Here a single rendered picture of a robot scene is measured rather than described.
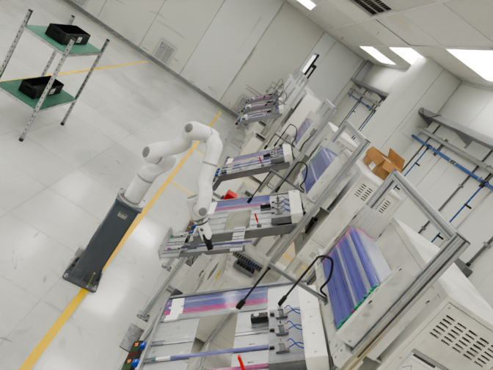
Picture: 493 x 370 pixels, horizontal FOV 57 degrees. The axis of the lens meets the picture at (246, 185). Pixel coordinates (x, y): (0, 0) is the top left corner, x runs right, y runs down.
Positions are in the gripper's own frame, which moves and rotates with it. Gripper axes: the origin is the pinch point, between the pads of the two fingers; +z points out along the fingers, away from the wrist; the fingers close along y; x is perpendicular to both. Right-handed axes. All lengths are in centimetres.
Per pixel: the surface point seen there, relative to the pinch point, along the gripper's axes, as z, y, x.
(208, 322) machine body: 72, 37, 30
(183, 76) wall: -86, 918, 172
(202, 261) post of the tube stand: 11.3, 5.5, 8.9
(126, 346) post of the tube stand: 52, -1, 73
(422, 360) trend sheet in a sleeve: 15, -109, -87
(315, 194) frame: -1, 35, -67
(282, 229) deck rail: 17, 36, -41
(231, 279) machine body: 43, 37, 3
